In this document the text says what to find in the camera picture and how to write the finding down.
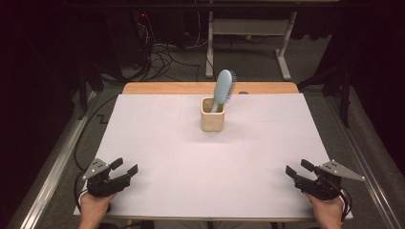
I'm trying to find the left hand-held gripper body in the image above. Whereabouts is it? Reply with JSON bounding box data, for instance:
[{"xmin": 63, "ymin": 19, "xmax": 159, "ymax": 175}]
[{"xmin": 82, "ymin": 157, "xmax": 132, "ymax": 198}]

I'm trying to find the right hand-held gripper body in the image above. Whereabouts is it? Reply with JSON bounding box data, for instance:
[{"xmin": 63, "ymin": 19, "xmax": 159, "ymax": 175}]
[{"xmin": 294, "ymin": 159, "xmax": 366, "ymax": 201}]

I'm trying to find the beige square cup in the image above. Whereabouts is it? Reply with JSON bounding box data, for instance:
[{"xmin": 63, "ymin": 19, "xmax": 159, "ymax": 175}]
[{"xmin": 200, "ymin": 96, "xmax": 226, "ymax": 133}]

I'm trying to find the light blue hairbrush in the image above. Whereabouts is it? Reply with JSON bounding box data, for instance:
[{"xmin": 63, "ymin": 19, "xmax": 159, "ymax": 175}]
[{"xmin": 210, "ymin": 69, "xmax": 238, "ymax": 114}]

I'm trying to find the person's left hand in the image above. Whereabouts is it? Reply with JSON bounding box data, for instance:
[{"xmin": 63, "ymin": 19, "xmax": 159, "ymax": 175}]
[{"xmin": 79, "ymin": 191, "xmax": 118, "ymax": 225}]

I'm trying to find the person's right hand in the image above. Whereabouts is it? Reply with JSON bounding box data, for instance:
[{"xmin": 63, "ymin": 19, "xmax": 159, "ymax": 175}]
[{"xmin": 305, "ymin": 191, "xmax": 346, "ymax": 229}]

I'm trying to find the white table mat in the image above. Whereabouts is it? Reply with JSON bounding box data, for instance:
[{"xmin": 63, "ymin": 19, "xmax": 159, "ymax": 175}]
[{"xmin": 73, "ymin": 93, "xmax": 353, "ymax": 220}]

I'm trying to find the black metal stand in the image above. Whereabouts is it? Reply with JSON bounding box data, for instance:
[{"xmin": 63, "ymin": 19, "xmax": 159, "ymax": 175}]
[
  {"xmin": 75, "ymin": 60, "xmax": 106, "ymax": 120},
  {"xmin": 297, "ymin": 63, "xmax": 352, "ymax": 128}
]

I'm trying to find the black equipment box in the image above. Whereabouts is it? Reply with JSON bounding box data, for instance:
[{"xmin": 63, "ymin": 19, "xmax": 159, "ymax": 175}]
[{"xmin": 106, "ymin": 10, "xmax": 151, "ymax": 70}]

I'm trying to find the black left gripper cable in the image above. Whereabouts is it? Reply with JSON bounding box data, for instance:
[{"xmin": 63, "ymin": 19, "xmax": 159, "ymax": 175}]
[{"xmin": 74, "ymin": 170, "xmax": 89, "ymax": 213}]

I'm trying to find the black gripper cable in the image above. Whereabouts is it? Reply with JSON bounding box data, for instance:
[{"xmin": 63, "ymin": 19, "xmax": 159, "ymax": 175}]
[
  {"xmin": 74, "ymin": 170, "xmax": 89, "ymax": 213},
  {"xmin": 337, "ymin": 187, "xmax": 352, "ymax": 223}
]

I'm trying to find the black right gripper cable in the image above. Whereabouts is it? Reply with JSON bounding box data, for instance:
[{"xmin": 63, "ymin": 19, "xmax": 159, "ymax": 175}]
[{"xmin": 337, "ymin": 187, "xmax": 352, "ymax": 223}]

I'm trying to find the long black floor cable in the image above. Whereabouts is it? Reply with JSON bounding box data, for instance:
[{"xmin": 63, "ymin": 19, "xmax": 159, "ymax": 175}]
[{"xmin": 74, "ymin": 94, "xmax": 119, "ymax": 173}]

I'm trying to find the aluminium floor rail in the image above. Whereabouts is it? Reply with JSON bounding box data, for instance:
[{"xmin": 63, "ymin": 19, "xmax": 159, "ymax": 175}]
[
  {"xmin": 4, "ymin": 90, "xmax": 98, "ymax": 229},
  {"xmin": 323, "ymin": 94, "xmax": 405, "ymax": 229}
]

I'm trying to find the tangle of floor cables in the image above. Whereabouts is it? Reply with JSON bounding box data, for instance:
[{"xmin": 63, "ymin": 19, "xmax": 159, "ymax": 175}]
[{"xmin": 135, "ymin": 12, "xmax": 204, "ymax": 82}]

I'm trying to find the white metal desk frame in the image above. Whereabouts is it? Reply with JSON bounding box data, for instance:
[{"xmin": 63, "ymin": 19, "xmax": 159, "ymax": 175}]
[{"xmin": 204, "ymin": 10, "xmax": 299, "ymax": 81}]

